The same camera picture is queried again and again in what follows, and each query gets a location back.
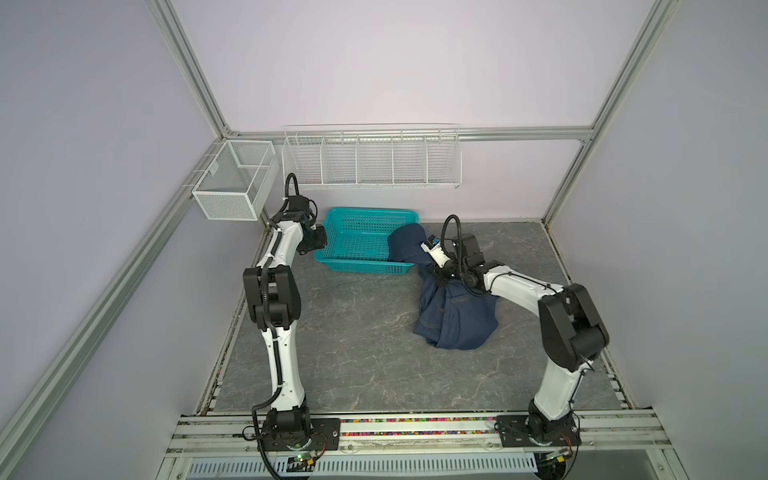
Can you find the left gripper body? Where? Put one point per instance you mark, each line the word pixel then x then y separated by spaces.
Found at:
pixel 314 240

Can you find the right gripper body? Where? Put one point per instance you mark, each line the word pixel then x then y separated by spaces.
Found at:
pixel 451 271

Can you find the dark blue denim trousers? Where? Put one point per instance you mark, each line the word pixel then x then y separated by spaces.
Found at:
pixel 449 316

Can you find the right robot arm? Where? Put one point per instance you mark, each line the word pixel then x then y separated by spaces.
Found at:
pixel 572 331

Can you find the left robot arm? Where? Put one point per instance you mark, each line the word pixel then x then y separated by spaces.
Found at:
pixel 274 306

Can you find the small white mesh box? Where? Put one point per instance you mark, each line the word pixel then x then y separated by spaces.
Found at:
pixel 237 181

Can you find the teal plastic basket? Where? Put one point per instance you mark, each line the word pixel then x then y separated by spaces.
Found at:
pixel 357 240

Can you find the colourful bead strip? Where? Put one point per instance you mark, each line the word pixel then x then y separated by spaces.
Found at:
pixel 435 425

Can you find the green circuit board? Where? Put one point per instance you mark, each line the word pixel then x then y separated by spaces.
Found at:
pixel 299 464

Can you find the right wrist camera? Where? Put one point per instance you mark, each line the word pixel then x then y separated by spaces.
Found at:
pixel 436 252

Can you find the aluminium frame rail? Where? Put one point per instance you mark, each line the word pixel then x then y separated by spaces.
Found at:
pixel 464 134

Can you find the long white wire shelf basket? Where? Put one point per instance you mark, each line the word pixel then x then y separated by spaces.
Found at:
pixel 384 163

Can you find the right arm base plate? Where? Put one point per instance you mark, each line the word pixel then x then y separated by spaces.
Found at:
pixel 534 430

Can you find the white slotted cable duct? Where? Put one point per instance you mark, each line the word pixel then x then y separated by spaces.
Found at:
pixel 431 465

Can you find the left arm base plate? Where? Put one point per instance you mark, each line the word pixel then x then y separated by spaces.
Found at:
pixel 318 434

